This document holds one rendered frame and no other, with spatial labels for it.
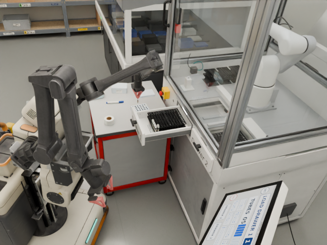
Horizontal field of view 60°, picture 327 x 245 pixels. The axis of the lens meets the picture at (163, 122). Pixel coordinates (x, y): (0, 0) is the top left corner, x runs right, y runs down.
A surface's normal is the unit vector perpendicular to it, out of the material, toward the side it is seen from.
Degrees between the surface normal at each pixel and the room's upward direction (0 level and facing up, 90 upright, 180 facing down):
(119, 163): 90
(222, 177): 90
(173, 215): 0
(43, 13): 90
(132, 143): 90
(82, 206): 0
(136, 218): 0
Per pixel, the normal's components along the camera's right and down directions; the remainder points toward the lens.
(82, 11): 0.31, 0.62
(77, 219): 0.06, -0.77
